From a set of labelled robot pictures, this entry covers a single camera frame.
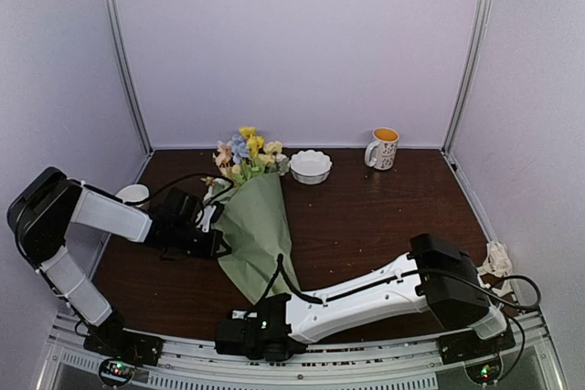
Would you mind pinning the aluminium front rail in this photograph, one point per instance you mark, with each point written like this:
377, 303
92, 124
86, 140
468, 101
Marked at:
411, 363

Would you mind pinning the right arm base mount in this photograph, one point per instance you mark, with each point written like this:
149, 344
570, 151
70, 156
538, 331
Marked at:
467, 346

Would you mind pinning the cream yellow rose stem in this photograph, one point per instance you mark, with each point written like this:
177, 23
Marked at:
274, 159

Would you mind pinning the aluminium frame post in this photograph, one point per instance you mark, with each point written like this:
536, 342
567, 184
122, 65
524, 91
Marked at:
126, 77
480, 23

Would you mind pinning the small white tea bowl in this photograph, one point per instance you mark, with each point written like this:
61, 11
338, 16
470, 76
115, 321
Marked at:
134, 194

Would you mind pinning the peach flower stem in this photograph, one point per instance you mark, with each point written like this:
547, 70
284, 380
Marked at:
224, 158

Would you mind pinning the left aluminium frame post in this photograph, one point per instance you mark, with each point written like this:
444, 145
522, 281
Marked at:
126, 77

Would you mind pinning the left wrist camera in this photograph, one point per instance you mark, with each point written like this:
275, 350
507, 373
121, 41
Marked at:
208, 216

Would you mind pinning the green and pink wrapping paper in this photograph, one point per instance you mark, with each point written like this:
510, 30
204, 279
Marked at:
254, 224

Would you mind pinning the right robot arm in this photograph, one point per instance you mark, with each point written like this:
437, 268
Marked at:
434, 276

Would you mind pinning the right aluminium frame post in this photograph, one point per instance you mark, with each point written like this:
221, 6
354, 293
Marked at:
480, 23

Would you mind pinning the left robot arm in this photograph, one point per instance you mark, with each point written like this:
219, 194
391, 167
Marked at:
44, 215

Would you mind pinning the bright yellow flower stem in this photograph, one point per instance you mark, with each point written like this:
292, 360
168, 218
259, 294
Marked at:
253, 143

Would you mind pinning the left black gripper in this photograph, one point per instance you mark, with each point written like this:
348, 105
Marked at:
214, 237

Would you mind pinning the white patterned mug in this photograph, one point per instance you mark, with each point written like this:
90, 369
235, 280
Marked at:
381, 152

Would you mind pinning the white printed ribbon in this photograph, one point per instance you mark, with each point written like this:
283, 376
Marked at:
497, 264

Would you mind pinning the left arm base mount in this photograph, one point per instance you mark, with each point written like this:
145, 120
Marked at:
111, 339

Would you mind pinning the white fluted dish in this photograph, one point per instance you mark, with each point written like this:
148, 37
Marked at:
310, 167

